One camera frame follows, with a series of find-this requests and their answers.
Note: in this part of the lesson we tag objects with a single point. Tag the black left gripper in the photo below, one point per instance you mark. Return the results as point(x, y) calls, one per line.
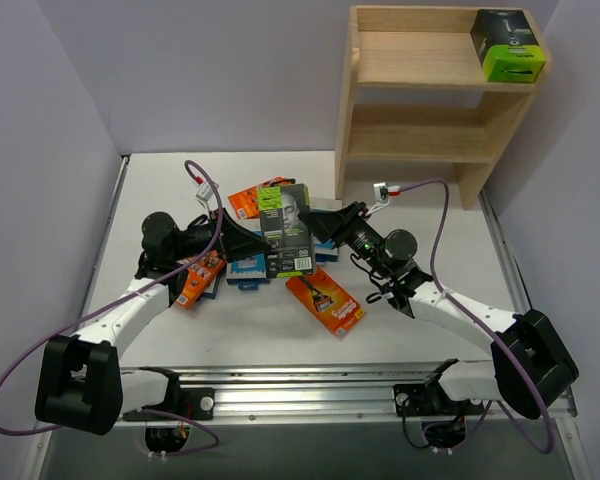
point(221, 235)

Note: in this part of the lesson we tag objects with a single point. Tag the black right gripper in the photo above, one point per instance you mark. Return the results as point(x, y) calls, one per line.
point(347, 223)

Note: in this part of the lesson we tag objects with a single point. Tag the black green GilletteLabs box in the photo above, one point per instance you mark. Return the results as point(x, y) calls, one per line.
point(506, 46)
point(292, 249)

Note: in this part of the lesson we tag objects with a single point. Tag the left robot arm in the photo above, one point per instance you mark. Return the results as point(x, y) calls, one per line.
point(81, 385)

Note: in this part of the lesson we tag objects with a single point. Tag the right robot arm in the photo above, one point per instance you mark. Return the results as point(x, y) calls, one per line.
point(529, 365)

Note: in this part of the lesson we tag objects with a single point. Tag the wooden shelf unit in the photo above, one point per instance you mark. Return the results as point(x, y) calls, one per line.
point(415, 89)

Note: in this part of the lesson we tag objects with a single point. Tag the Harry's razor box right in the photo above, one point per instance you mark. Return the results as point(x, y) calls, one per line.
point(325, 251)

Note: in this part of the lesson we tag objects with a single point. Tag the harry's razor box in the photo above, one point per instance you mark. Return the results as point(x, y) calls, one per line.
point(212, 289)
point(325, 251)
point(247, 274)

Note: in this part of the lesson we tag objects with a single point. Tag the Harry's razor box middle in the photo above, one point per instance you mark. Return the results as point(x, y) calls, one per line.
point(247, 274)

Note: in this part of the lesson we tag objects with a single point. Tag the orange styler box back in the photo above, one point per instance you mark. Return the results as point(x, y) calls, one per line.
point(245, 202)

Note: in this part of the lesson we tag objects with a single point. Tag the orange styler box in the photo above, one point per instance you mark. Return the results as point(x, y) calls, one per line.
point(201, 276)
point(245, 202)

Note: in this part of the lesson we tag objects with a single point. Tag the orange styler box left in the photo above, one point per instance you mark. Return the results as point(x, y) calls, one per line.
point(201, 276)

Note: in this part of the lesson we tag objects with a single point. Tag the Harry's razor box left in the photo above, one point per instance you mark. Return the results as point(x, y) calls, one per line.
point(212, 289)

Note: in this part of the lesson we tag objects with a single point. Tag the orange Gillette Fusion5 box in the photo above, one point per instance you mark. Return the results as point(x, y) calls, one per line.
point(327, 301)

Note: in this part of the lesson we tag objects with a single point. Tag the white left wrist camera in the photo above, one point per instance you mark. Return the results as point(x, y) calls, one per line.
point(205, 190)

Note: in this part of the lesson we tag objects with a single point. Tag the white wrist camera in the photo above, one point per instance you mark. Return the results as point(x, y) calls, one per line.
point(205, 190)
point(384, 192)

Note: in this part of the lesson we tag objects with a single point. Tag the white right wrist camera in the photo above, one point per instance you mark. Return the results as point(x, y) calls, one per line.
point(384, 192)

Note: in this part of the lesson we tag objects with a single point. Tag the aluminium rail base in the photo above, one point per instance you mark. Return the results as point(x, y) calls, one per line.
point(315, 394)

